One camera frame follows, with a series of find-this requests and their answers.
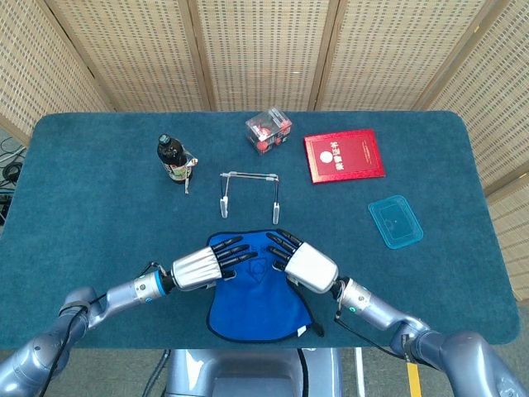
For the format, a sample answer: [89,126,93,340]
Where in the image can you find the clear box red black parts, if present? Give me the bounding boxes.
[245,107,293,156]

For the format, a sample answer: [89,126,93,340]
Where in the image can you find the red certificate folder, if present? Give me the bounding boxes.
[303,128,387,184]

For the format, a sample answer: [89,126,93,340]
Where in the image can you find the black floor cables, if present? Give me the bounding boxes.
[0,135,26,227]

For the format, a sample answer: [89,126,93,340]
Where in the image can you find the teal felt table cover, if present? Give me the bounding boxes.
[0,109,522,352]

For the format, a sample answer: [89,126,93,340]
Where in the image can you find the white orange wrapped straw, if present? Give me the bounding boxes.
[183,156,199,196]

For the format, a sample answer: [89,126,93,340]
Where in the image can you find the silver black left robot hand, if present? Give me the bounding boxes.
[170,234,254,293]

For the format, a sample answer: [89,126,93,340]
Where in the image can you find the blue cloth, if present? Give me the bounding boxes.
[205,229,326,343]

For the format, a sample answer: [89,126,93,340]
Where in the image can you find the silver-blue robot torso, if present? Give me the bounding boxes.
[164,348,344,397]

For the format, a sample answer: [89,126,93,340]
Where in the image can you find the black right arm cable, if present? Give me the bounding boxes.
[332,284,410,360]

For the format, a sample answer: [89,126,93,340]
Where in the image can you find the woven wooden folding screen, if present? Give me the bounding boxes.
[0,0,529,303]

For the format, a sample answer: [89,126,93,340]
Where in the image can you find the teal transparent plastic lid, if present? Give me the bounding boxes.
[367,194,425,250]

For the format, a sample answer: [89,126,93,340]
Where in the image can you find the brown tea bottle black cap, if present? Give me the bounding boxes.
[156,133,194,186]

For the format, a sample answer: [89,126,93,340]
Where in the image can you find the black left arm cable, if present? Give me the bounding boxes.
[41,260,169,397]

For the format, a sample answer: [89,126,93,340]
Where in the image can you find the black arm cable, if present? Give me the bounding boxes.
[41,260,169,397]
[332,284,410,360]

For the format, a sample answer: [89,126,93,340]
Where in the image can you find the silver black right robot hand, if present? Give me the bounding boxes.
[265,228,340,295]

